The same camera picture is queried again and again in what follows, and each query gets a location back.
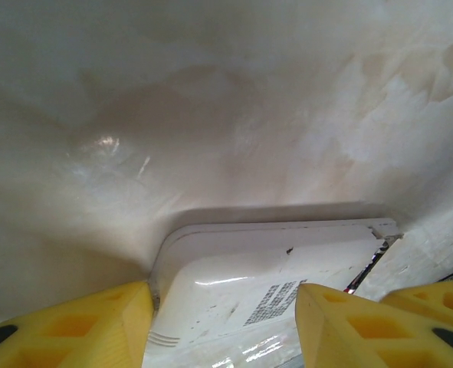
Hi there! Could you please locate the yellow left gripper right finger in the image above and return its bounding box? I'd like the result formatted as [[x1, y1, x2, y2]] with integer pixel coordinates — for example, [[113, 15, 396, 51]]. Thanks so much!
[[296, 282, 453, 368]]

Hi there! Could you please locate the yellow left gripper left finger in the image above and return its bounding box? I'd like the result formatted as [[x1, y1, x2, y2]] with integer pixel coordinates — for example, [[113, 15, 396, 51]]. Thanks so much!
[[0, 281, 155, 368]]

